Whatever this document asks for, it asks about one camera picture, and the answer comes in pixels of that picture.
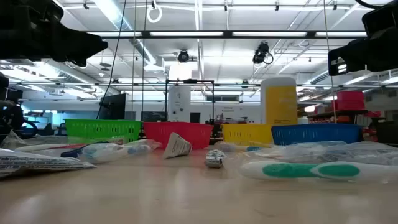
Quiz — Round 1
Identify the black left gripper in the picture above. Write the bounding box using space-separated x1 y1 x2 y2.
0 0 109 68

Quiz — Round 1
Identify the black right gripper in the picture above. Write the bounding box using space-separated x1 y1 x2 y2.
328 0 398 77

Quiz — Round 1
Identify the clear packet with dark item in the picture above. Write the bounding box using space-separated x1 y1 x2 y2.
326 142 398 166

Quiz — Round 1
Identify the dark blue toothbrush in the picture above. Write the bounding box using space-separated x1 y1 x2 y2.
60 141 110 159

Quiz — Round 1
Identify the blue white toothbrush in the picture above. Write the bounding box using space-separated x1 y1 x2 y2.
62 139 162 165

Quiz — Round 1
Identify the green white toothbrush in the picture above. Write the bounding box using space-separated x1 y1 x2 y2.
238 160 398 184

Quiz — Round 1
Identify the white Crest toothpaste tube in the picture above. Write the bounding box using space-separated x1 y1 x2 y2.
162 132 193 160

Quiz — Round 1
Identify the clear toothbrush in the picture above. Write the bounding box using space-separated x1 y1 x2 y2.
214 141 271 154

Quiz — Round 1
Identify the small silver tube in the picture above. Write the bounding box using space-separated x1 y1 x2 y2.
204 149 227 169

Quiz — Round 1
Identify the red storage bin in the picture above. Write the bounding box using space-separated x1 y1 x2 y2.
330 90 366 111

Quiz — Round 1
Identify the dark storage shelf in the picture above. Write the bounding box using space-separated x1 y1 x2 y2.
307 108 383 125

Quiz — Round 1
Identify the black monitor on stand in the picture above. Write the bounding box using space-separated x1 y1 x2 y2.
98 93 127 121

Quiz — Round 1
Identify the white yellow wipes canister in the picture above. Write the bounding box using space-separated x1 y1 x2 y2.
259 77 299 126

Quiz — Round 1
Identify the blue plastic basket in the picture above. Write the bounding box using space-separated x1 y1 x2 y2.
271 123 364 146

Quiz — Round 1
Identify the green plastic basket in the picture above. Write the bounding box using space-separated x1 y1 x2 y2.
64 118 143 144

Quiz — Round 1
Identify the white slim wrapped toothbrush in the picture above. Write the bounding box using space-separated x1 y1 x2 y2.
14 142 86 153

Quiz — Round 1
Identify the crinkled grey sachet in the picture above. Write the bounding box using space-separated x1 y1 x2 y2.
0 129 30 151

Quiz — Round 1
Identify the black rig bar with lights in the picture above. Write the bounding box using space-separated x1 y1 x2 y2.
86 30 368 40

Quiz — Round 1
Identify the yellow plastic basket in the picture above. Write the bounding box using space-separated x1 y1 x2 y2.
221 124 274 147

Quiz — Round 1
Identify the red plastic basket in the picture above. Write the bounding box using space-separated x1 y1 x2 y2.
143 121 214 150

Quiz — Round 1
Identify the black hanging cable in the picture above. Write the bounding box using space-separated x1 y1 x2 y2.
95 0 127 121

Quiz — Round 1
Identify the thin hanging cord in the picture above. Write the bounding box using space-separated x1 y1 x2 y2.
141 0 148 121
323 0 338 124
131 0 137 121

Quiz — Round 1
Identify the white cable loop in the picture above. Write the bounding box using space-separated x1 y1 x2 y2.
146 5 163 24

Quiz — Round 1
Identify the black rig camera with cable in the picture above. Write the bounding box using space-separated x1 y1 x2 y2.
252 41 274 66

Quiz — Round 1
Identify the black wall board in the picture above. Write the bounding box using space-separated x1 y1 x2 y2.
141 111 168 123

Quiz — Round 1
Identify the black rectangular frame stand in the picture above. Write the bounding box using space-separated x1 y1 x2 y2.
164 78 216 125

